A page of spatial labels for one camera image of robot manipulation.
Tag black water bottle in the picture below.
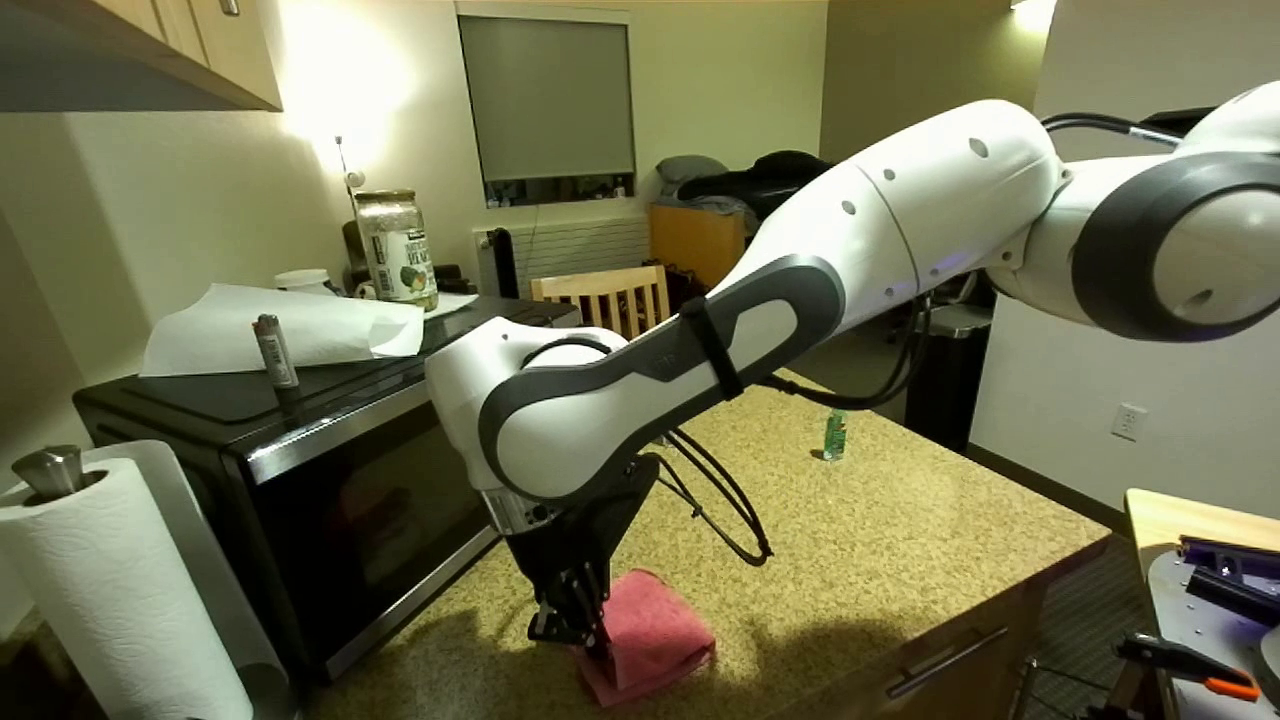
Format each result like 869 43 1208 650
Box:
485 230 524 306

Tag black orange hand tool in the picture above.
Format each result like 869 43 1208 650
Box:
1116 632 1264 707

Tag white paper sheet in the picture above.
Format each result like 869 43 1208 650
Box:
136 282 481 379

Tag white baseboard heater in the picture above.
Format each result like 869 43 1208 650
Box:
470 214 657 293

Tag white paper towel roll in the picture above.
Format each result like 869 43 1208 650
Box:
0 453 257 720

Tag wooden slatted chair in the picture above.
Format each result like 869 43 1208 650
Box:
527 259 671 340

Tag pink towel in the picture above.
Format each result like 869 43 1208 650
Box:
571 569 722 713

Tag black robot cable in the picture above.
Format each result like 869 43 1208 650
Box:
647 110 1213 574

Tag gray bag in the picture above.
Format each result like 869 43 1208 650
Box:
654 153 734 205

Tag gray cylindrical tube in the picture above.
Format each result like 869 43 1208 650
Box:
252 311 303 398

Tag metal paper towel holder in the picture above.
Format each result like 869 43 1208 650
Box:
14 445 91 507

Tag white bowl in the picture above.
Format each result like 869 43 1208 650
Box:
273 264 337 295

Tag white wall outlet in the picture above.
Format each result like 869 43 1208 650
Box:
1112 398 1152 449

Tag window with gray blind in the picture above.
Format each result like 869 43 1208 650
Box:
457 13 640 214

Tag wooden drawer unit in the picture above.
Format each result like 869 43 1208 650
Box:
647 202 756 293

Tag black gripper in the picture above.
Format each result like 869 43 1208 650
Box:
500 453 670 661

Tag metal drawer handle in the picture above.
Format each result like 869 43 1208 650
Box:
879 621 1020 707

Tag brown wooden door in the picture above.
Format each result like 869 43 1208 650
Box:
821 0 1055 158

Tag green hand sanitizer bottle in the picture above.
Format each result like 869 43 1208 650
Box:
821 409 854 468

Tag black bin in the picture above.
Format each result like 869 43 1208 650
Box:
905 295 995 453

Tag black clamp tool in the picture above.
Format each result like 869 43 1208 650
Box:
1176 534 1280 623

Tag black bag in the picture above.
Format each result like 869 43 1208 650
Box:
691 150 837 224

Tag wooden base cabinet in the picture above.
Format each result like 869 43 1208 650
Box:
778 534 1116 720

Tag black microwave oven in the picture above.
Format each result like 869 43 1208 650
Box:
72 293 580 696

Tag wooden upper cabinets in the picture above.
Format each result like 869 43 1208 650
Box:
0 0 287 118

